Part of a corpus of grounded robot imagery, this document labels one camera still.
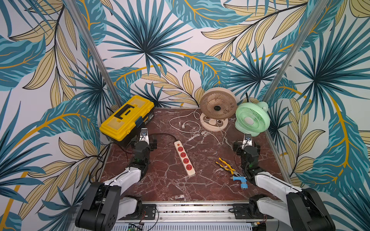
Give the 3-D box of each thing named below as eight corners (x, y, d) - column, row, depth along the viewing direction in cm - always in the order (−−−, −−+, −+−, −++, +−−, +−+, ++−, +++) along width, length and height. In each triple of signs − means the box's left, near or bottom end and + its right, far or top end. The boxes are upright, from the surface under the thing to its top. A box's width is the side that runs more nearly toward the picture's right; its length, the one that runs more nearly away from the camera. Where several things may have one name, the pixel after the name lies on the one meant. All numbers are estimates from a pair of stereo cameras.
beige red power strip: (189, 177, 87) (189, 175, 85) (174, 144, 101) (174, 142, 98) (195, 174, 88) (196, 172, 86) (179, 142, 102) (179, 139, 99)
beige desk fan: (200, 131, 108) (206, 99, 83) (200, 119, 115) (204, 87, 90) (227, 131, 108) (240, 100, 83) (224, 119, 115) (236, 87, 90)
